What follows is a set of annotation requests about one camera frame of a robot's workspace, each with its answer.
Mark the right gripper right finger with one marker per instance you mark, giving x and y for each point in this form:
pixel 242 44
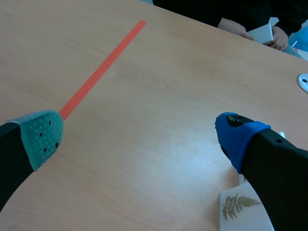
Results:
pixel 276 173

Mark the person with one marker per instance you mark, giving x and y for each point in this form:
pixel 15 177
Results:
pixel 192 9

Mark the white block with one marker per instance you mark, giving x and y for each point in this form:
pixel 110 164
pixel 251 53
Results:
pixel 261 33

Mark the person's left hand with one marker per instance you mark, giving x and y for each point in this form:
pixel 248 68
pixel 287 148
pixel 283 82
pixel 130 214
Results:
pixel 280 39

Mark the fern leaf picture card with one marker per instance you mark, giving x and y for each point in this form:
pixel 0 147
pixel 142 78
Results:
pixel 232 216

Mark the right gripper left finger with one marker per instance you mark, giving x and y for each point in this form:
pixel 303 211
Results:
pixel 14 149

